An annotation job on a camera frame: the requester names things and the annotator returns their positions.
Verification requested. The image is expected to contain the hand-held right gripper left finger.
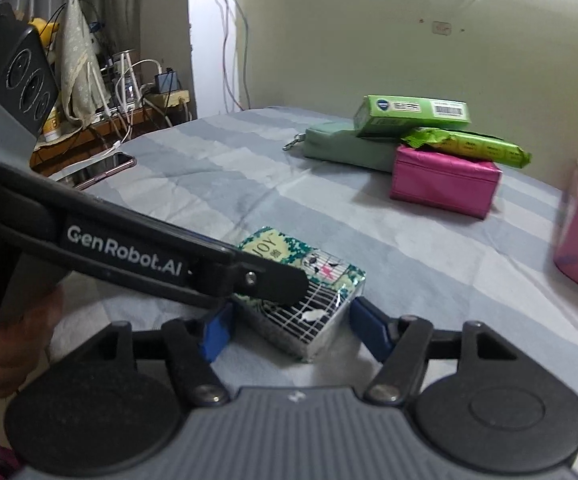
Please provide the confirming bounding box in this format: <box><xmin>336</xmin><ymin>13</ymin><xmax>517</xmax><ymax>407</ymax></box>
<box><xmin>80</xmin><ymin>305</ymin><xmax>237</xmax><ymax>407</ymax></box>

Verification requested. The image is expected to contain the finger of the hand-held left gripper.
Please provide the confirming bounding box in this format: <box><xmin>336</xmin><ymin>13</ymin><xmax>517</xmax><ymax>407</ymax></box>
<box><xmin>189</xmin><ymin>249</ymin><xmax>310</xmax><ymax>311</ymax></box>

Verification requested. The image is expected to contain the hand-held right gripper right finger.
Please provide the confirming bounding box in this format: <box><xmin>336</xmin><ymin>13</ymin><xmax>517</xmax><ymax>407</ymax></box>
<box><xmin>350</xmin><ymin>297</ymin><xmax>522</xmax><ymax>405</ymax></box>

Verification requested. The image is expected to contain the floral green tissue pack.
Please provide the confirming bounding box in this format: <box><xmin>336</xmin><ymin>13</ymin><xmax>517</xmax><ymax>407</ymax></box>
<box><xmin>233</xmin><ymin>227</ymin><xmax>367</xmax><ymax>363</ymax></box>

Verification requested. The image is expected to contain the magenta pouch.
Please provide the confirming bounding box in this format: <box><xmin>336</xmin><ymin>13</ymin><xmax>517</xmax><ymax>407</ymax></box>
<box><xmin>389</xmin><ymin>145</ymin><xmax>504</xmax><ymax>220</ymax></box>

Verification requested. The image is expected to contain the lime green snack packet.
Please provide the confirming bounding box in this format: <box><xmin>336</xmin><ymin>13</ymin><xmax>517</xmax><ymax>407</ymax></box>
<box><xmin>400</xmin><ymin>127</ymin><xmax>532</xmax><ymax>170</ymax></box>

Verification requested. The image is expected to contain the green medicine box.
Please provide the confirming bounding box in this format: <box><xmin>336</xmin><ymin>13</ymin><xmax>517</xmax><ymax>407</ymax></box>
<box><xmin>353</xmin><ymin>95</ymin><xmax>471</xmax><ymax>138</ymax></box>

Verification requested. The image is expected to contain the smartphone with pink case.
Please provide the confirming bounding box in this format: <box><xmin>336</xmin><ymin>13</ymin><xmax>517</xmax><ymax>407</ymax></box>
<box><xmin>69</xmin><ymin>151</ymin><xmax>137</xmax><ymax>191</ymax></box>

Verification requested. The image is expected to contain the striped bed sheet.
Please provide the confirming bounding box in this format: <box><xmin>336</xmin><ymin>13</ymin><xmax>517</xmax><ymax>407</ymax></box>
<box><xmin>44</xmin><ymin>105</ymin><xmax>578</xmax><ymax>480</ymax></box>

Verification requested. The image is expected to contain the wooden desk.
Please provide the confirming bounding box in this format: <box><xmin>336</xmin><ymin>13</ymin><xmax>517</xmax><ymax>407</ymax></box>
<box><xmin>29</xmin><ymin>102</ymin><xmax>195</xmax><ymax>177</ymax></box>

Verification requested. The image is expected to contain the white jar yellow label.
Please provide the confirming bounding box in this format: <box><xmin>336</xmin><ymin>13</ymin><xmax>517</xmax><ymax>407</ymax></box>
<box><xmin>40</xmin><ymin>106</ymin><xmax>63</xmax><ymax>142</ymax></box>

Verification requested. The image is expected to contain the sage green zip pouch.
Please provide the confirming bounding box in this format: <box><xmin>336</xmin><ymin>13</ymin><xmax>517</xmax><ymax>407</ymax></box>
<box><xmin>283</xmin><ymin>121</ymin><xmax>405</xmax><ymax>173</ymax></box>

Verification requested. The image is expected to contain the yellowish power strip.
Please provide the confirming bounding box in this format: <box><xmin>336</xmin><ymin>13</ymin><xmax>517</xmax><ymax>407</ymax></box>
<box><xmin>146</xmin><ymin>89</ymin><xmax>191</xmax><ymax>110</ymax></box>

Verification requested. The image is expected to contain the dark charger adapter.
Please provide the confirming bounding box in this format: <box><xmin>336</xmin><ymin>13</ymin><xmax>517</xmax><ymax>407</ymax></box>
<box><xmin>154</xmin><ymin>67</ymin><xmax>182</xmax><ymax>95</ymax></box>

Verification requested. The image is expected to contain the yellow plush toy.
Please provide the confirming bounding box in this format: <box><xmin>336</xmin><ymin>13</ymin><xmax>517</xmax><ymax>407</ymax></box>
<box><xmin>29</xmin><ymin>16</ymin><xmax>62</xmax><ymax>57</ymax></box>

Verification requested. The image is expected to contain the grey curtain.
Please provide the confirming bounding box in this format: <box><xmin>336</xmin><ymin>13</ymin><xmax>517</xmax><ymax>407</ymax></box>
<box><xmin>66</xmin><ymin>0</ymin><xmax>191</xmax><ymax>111</ymax></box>

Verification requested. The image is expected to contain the white charging cable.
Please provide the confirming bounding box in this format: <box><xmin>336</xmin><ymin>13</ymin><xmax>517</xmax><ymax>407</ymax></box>
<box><xmin>100</xmin><ymin>105</ymin><xmax>137</xmax><ymax>157</ymax></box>
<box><xmin>116</xmin><ymin>57</ymin><xmax>166</xmax><ymax>111</ymax></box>

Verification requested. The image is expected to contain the hanging wall cable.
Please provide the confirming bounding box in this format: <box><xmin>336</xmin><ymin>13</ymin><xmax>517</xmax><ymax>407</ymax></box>
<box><xmin>229</xmin><ymin>0</ymin><xmax>254</xmax><ymax>110</ymax></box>
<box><xmin>213</xmin><ymin>0</ymin><xmax>242</xmax><ymax>111</ymax></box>

